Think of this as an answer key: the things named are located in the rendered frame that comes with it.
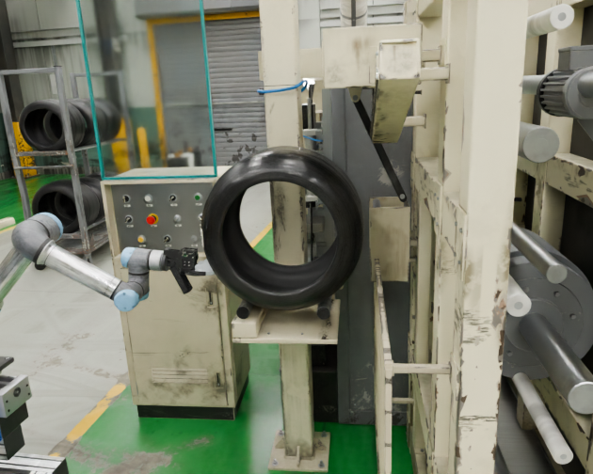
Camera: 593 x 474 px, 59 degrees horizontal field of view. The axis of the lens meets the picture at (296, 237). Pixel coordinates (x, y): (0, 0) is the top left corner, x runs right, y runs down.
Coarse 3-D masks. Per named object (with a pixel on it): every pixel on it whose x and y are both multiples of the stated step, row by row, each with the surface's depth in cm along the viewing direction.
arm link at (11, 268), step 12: (36, 216) 185; (48, 216) 188; (48, 228) 183; (60, 228) 192; (12, 252) 187; (0, 264) 190; (12, 264) 188; (24, 264) 189; (0, 276) 189; (12, 276) 190; (0, 288) 191; (0, 300) 194
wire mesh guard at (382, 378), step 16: (384, 304) 159; (384, 320) 148; (384, 336) 139; (384, 352) 131; (384, 384) 143; (384, 400) 144; (384, 416) 131; (384, 432) 132; (384, 448) 133; (384, 464) 134
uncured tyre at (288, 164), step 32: (256, 160) 169; (288, 160) 167; (320, 160) 172; (224, 192) 170; (320, 192) 166; (352, 192) 172; (224, 224) 199; (352, 224) 169; (224, 256) 175; (256, 256) 203; (320, 256) 203; (352, 256) 172; (256, 288) 178; (288, 288) 200; (320, 288) 175
